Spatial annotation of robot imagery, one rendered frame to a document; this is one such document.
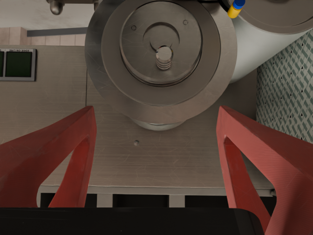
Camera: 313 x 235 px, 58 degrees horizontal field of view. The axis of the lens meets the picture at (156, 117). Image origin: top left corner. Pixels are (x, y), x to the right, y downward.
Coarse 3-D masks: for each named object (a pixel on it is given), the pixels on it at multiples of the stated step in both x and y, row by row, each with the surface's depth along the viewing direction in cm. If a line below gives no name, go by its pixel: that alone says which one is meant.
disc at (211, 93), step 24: (120, 0) 28; (216, 0) 28; (96, 24) 27; (216, 24) 27; (96, 48) 27; (96, 72) 27; (216, 72) 27; (120, 96) 27; (216, 96) 27; (144, 120) 27; (168, 120) 27
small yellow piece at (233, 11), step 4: (220, 0) 25; (236, 0) 22; (240, 0) 22; (244, 0) 22; (220, 4) 25; (224, 4) 25; (232, 4) 22; (236, 4) 22; (240, 4) 22; (244, 4) 22; (224, 8) 24; (228, 8) 24; (232, 8) 23; (236, 8) 22; (240, 8) 22; (228, 12) 24; (232, 12) 23; (236, 12) 23; (232, 16) 24; (236, 16) 24
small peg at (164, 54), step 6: (162, 48) 22; (168, 48) 22; (156, 54) 22; (162, 54) 22; (168, 54) 22; (156, 60) 23; (162, 60) 22; (168, 60) 22; (162, 66) 24; (168, 66) 24
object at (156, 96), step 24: (144, 0) 27; (168, 0) 27; (192, 0) 27; (120, 24) 27; (216, 48) 27; (120, 72) 27; (192, 72) 27; (144, 96) 27; (168, 96) 27; (192, 96) 27
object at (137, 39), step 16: (160, 0) 26; (128, 16) 26; (144, 16) 25; (160, 16) 25; (176, 16) 25; (192, 16) 25; (128, 32) 25; (144, 32) 25; (160, 32) 25; (176, 32) 26; (192, 32) 25; (128, 48) 25; (144, 48) 25; (176, 48) 26; (192, 48) 25; (128, 64) 25; (144, 64) 25; (176, 64) 25; (192, 64) 25; (144, 80) 26; (160, 80) 25; (176, 80) 26
